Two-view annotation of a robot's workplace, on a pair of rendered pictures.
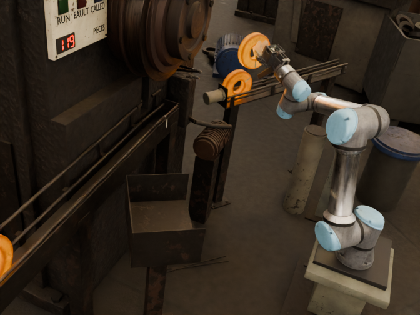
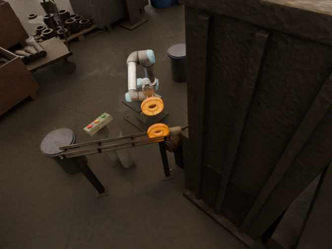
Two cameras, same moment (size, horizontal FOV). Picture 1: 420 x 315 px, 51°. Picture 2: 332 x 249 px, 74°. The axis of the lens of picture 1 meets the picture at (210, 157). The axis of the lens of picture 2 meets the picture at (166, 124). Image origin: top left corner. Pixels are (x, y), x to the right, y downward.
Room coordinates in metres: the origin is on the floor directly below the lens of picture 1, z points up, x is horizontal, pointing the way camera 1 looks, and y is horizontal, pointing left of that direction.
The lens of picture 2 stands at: (2.79, 0.51, 2.01)
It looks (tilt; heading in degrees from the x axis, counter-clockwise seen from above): 50 degrees down; 211
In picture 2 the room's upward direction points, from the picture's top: 8 degrees counter-clockwise
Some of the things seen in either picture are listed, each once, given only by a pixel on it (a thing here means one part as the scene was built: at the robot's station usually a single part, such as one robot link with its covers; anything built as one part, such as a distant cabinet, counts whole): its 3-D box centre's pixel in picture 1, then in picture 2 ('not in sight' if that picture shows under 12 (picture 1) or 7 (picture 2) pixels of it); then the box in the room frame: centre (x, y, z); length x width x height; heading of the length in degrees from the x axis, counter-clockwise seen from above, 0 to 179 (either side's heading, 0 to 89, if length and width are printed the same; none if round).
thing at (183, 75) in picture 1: (180, 99); not in sight; (1.77, 0.17, 0.68); 0.11 x 0.08 x 0.24; 72
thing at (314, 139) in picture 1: (304, 171); (121, 149); (1.97, -0.51, 0.26); 0.12 x 0.12 x 0.52
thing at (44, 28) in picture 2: not in sight; (67, 23); (-0.05, -2.98, 0.22); 1.20 x 0.81 x 0.44; 157
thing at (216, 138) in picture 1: (207, 173); (177, 152); (1.81, 0.00, 0.27); 0.22 x 0.13 x 0.53; 162
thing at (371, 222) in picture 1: (364, 225); (139, 86); (1.32, -0.63, 0.49); 0.13 x 0.12 x 0.14; 118
